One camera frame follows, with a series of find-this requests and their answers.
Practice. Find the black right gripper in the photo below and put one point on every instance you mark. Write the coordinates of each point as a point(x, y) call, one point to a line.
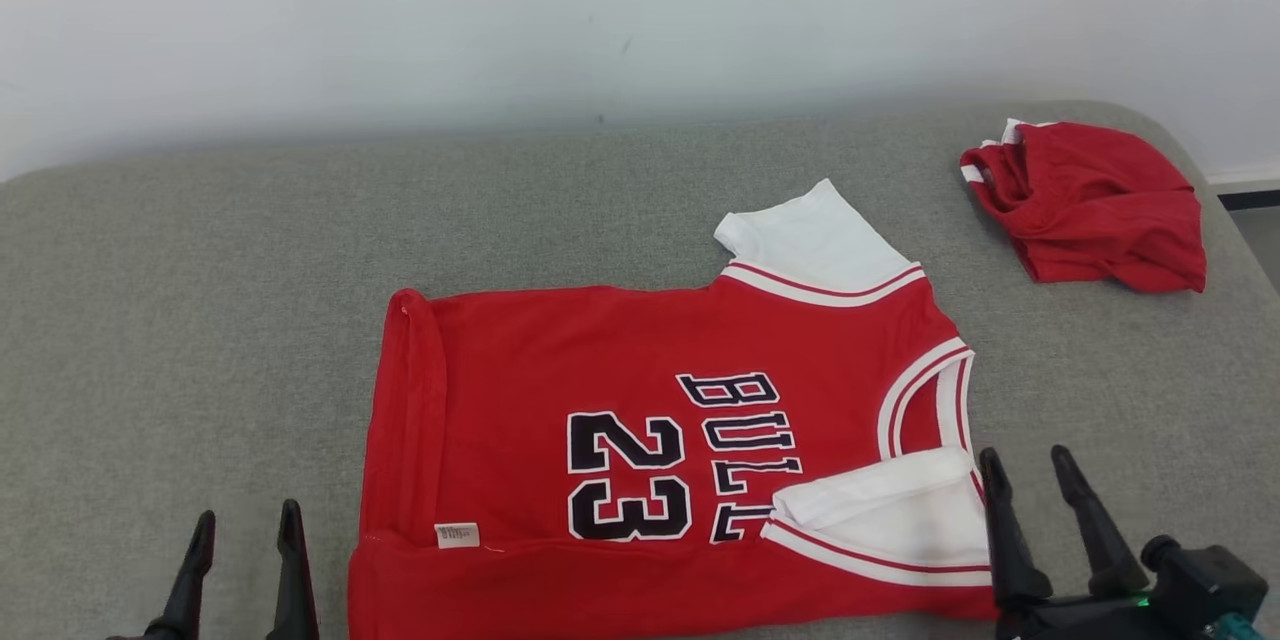
point(1080, 622)

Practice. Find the red Bulls 23 shorts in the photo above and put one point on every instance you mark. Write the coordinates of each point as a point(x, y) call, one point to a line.
point(1100, 210)

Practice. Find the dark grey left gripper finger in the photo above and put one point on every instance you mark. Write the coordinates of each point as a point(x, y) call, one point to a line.
point(190, 590)
point(293, 590)

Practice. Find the red Bulls 23 jersey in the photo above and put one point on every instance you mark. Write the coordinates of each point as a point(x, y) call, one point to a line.
point(500, 400)

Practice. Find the dark baseboard strip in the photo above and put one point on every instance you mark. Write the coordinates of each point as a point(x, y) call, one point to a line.
point(1250, 198)

